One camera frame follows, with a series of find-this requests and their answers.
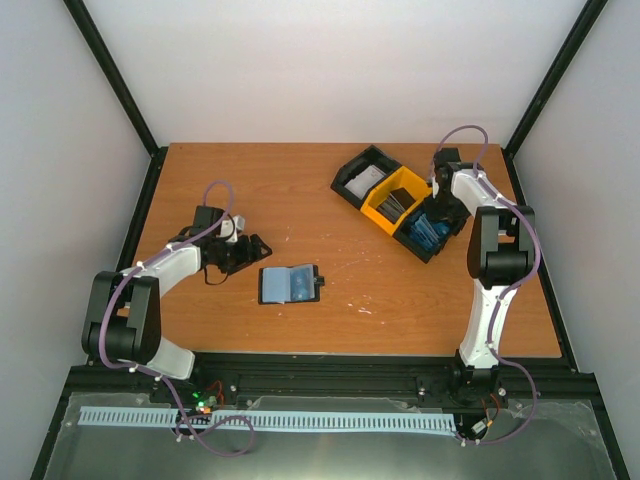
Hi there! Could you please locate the blue VIP card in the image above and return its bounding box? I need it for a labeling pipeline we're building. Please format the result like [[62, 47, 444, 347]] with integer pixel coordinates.
[[290, 267, 313, 301]]

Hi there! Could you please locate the yellow bin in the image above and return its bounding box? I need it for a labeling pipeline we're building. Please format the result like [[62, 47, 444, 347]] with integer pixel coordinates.
[[360, 166, 432, 236]]

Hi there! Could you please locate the black leather card holder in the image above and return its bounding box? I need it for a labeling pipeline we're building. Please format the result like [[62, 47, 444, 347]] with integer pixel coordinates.
[[258, 264, 325, 305]]

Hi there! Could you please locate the black cards stack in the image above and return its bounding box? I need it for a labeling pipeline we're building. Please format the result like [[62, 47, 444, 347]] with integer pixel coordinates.
[[376, 188, 415, 223]]

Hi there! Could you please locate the black bin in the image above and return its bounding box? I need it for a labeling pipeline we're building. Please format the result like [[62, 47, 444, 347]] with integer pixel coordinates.
[[330, 145, 401, 209], [392, 195, 469, 263]]

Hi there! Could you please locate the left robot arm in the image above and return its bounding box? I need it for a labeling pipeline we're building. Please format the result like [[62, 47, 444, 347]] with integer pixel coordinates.
[[81, 205, 272, 403]]

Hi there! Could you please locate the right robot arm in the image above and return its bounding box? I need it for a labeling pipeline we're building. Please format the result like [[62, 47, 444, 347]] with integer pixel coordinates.
[[428, 148, 541, 406]]

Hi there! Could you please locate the blue cards stack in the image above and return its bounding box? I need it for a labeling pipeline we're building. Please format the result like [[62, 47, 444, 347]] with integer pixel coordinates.
[[408, 213, 451, 253]]

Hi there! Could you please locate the white cards stack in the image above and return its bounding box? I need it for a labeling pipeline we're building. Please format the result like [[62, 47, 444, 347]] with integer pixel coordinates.
[[345, 165, 387, 199]]

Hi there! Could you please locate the green led circuit board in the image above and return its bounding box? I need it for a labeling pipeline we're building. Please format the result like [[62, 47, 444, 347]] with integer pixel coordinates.
[[193, 391, 225, 414]]

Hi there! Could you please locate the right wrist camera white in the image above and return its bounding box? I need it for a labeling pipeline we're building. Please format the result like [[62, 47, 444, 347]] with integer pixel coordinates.
[[429, 175, 440, 198]]

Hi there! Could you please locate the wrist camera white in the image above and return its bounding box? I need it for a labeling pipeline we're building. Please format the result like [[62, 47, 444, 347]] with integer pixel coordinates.
[[218, 215, 245, 244], [429, 175, 440, 198]]

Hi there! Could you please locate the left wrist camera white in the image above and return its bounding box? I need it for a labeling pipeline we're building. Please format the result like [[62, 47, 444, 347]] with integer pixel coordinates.
[[218, 215, 245, 244]]

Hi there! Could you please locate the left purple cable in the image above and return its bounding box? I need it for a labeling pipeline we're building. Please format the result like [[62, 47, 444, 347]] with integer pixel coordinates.
[[97, 180, 236, 374]]

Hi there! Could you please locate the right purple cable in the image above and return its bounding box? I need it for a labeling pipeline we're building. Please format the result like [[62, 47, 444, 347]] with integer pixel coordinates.
[[433, 124, 542, 444]]

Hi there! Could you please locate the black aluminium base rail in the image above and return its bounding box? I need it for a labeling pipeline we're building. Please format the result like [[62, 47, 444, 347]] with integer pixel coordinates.
[[64, 352, 599, 411]]

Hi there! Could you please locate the left black frame post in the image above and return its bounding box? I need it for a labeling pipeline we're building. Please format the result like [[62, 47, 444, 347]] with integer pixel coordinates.
[[62, 0, 169, 156]]

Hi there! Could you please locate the black frame post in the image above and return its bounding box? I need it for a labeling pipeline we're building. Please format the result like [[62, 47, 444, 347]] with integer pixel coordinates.
[[503, 0, 608, 160], [62, 0, 169, 156]]

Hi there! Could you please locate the light blue cable duct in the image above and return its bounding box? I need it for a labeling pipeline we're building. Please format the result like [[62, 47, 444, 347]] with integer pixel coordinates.
[[77, 406, 456, 436]]

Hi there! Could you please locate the right black frame post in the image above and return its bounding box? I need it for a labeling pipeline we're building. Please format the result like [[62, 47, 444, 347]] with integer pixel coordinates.
[[503, 0, 608, 160]]

